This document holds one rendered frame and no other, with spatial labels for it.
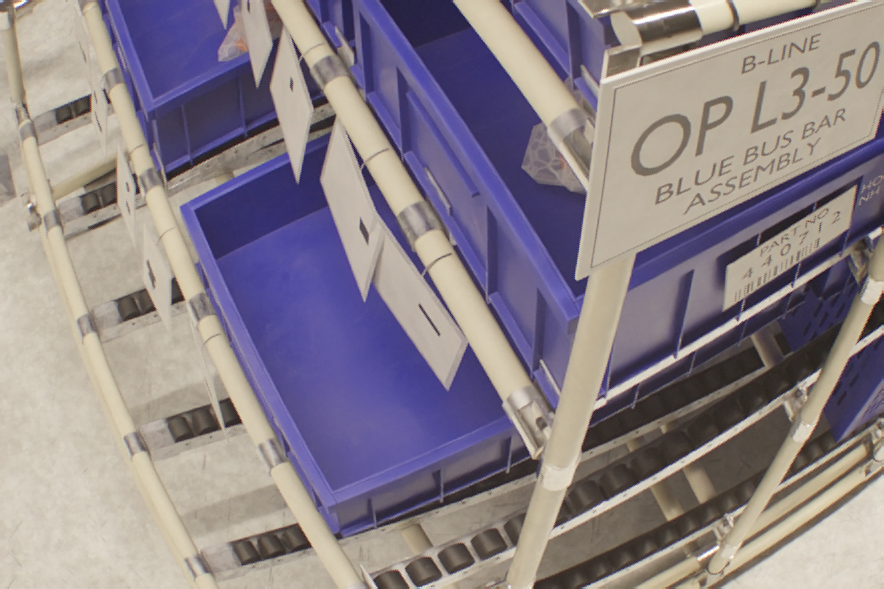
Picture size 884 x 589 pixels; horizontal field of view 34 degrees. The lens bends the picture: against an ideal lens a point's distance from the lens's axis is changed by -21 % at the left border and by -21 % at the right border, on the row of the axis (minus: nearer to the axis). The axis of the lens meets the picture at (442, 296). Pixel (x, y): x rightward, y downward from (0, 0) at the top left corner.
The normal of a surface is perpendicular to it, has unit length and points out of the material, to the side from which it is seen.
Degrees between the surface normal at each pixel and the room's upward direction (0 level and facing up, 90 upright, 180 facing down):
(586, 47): 98
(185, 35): 3
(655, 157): 90
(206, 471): 0
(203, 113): 90
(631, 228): 90
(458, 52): 5
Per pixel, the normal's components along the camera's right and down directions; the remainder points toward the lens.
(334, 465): 0.00, -0.47
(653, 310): 0.46, 0.79
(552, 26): -0.89, 0.44
